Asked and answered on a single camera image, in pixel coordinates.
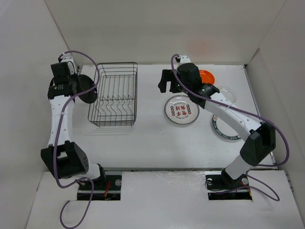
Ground black plate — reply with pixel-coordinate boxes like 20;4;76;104
77;74;97;104

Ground orange plate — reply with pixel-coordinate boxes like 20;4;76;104
199;70;215;84

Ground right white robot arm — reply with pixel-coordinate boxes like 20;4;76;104
158;62;275;189

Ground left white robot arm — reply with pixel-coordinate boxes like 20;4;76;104
41;57;107;189

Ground white plate red characters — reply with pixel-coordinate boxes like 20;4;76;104
164;95;200;125

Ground clear glass plate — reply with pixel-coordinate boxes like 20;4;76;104
219;86;237;104

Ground white plate green rim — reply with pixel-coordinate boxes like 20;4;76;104
212;114;242;142

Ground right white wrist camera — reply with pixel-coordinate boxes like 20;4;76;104
175;55;191;64

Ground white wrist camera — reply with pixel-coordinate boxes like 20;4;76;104
175;55;191;64
58;53;78;74

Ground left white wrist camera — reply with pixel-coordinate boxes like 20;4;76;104
58;53;78;74

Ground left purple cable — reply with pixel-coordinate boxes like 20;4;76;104
52;50;101;227

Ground grey wire dish rack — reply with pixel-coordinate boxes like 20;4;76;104
88;62;138;127

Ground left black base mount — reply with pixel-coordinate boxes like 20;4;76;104
77;174;122;201

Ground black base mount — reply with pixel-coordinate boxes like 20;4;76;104
204;173;252;200
77;174;122;201

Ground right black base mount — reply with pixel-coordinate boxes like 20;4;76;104
204;173;252;200

